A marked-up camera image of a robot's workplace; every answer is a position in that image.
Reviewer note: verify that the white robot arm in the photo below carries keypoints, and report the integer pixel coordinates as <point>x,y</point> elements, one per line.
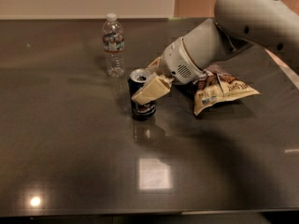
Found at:
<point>237,23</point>

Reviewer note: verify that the clear plastic water bottle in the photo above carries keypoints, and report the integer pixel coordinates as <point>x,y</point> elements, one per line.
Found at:
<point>113,44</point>

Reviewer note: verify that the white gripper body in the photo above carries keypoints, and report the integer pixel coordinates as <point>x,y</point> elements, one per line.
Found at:
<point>175,61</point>

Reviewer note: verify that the brown white snack bag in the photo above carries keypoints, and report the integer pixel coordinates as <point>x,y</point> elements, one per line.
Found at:
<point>216,85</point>

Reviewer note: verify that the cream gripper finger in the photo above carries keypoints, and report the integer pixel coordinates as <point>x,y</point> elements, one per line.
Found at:
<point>154,66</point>
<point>154,88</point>

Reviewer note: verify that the blue pepsi can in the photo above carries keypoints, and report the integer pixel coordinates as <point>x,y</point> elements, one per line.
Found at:
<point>137,80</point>

